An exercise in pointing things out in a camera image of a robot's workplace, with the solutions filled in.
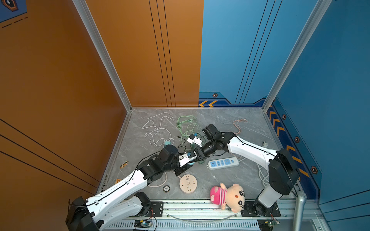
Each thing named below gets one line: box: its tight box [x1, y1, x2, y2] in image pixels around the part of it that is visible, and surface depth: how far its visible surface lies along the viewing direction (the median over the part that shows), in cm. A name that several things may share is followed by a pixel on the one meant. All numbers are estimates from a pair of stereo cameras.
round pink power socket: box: [179, 174, 198, 194], surface depth 81 cm
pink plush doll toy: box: [210, 182, 246, 213], surface depth 73 cm
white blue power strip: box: [206, 156, 240, 170], surface depth 89 cm
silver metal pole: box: [291, 194, 308, 231], surface depth 72 cm
